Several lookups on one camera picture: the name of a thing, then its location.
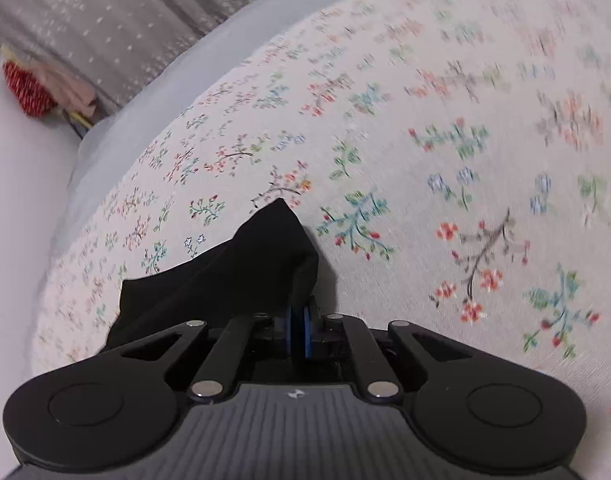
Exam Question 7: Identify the black pants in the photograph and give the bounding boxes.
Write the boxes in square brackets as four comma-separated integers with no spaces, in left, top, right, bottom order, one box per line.
[103,198,320,352]

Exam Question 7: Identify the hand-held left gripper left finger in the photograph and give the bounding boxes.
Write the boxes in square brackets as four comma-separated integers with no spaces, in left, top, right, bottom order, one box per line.
[120,305,299,404]

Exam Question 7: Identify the grey star-print curtain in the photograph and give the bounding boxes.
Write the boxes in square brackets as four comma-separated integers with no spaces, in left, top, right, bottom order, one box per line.
[0,0,346,111]

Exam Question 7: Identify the yellow and dark hanging strap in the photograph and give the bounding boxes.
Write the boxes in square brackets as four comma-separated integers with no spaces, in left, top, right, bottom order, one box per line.
[66,109,95,141]

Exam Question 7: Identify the floral bed sheet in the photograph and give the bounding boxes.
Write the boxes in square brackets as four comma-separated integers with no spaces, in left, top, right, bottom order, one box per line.
[30,0,611,480]

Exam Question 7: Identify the beige hanging garment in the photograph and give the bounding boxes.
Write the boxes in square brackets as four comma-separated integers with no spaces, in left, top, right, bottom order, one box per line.
[36,64,99,118]

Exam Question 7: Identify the grey bed blanket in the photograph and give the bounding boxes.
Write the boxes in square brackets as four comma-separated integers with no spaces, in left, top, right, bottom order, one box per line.
[48,0,421,261]

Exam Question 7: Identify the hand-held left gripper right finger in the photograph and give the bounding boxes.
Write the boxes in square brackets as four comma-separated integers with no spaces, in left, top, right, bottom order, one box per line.
[298,300,475,404]

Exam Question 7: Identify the red floral hanging garment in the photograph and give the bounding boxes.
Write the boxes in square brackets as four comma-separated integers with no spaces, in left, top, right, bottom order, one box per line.
[3,59,59,118]

